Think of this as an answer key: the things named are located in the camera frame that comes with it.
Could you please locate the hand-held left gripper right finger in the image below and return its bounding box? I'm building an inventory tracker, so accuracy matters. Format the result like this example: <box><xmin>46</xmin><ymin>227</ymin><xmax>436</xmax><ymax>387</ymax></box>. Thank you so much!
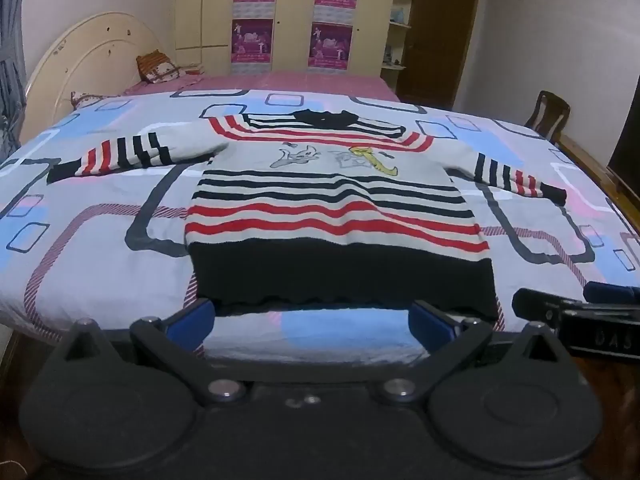
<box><xmin>381</xmin><ymin>299</ymin><xmax>558</xmax><ymax>406</ymax></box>

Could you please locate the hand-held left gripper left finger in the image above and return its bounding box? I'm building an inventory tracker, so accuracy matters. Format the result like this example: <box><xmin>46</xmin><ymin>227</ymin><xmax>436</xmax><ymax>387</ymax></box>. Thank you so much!
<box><xmin>65</xmin><ymin>299</ymin><xmax>248</xmax><ymax>406</ymax></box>

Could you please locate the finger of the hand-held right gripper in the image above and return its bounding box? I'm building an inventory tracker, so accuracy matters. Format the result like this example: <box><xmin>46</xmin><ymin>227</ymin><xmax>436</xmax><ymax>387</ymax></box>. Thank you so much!
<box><xmin>512</xmin><ymin>287</ymin><xmax>640</xmax><ymax>322</ymax></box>
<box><xmin>583</xmin><ymin>281</ymin><xmax>640</xmax><ymax>307</ymax></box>

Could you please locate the striped knit sweater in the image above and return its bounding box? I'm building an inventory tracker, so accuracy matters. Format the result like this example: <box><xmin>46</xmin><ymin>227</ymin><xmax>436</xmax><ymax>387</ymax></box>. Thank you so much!
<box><xmin>46</xmin><ymin>109</ymin><xmax>568</xmax><ymax>322</ymax></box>

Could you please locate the patterned grey blue quilt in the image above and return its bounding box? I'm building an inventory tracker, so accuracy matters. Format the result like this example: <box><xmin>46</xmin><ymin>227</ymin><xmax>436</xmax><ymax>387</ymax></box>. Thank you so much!
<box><xmin>0</xmin><ymin>87</ymin><xmax>640</xmax><ymax>367</ymax></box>

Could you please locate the dark wooden cabinet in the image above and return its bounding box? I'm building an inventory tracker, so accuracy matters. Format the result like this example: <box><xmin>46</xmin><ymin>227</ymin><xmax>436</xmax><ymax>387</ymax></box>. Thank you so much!
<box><xmin>606</xmin><ymin>74</ymin><xmax>640</xmax><ymax>197</ymax></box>

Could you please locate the dark wooden chair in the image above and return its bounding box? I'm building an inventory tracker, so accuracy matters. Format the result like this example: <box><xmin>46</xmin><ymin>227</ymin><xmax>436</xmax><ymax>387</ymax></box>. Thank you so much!
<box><xmin>523</xmin><ymin>90</ymin><xmax>571</xmax><ymax>144</ymax></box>

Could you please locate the orange cat pillow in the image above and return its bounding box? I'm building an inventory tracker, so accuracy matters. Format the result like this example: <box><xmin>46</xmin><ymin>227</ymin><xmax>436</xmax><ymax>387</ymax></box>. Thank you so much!
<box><xmin>136</xmin><ymin>49</ymin><xmax>182</xmax><ymax>84</ymax></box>

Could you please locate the pink bed sheet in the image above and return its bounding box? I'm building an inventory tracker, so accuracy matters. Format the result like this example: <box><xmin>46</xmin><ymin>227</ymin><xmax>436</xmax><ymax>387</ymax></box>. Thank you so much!
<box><xmin>117</xmin><ymin>71</ymin><xmax>401</xmax><ymax>104</ymax></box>

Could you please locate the brown wooden door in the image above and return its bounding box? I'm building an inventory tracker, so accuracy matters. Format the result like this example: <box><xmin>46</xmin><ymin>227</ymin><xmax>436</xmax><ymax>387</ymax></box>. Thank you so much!
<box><xmin>397</xmin><ymin>0</ymin><xmax>482</xmax><ymax>111</ymax></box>

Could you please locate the cream wooden headboard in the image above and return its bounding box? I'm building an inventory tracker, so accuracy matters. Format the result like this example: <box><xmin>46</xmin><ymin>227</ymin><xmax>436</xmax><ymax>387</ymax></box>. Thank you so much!
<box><xmin>19</xmin><ymin>11</ymin><xmax>164</xmax><ymax>148</ymax></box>

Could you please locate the open shelf unit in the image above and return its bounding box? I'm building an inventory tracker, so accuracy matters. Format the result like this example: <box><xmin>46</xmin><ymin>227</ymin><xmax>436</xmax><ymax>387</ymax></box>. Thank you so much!
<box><xmin>381</xmin><ymin>0</ymin><xmax>417</xmax><ymax>88</ymax></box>

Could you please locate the cream yellow wardrobe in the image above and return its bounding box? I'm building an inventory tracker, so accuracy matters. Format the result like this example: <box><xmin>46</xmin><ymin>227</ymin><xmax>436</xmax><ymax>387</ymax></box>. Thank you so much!
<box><xmin>175</xmin><ymin>0</ymin><xmax>401</xmax><ymax>80</ymax></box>

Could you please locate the grey blue curtain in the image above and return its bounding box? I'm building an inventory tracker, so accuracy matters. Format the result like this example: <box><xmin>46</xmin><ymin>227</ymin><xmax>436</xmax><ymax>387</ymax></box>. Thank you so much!
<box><xmin>0</xmin><ymin>0</ymin><xmax>28</xmax><ymax>163</ymax></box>

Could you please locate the wooden bed frame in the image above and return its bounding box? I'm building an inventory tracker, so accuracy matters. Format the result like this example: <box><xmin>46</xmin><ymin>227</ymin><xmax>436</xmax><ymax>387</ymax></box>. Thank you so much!
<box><xmin>554</xmin><ymin>134</ymin><xmax>640</xmax><ymax>243</ymax></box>

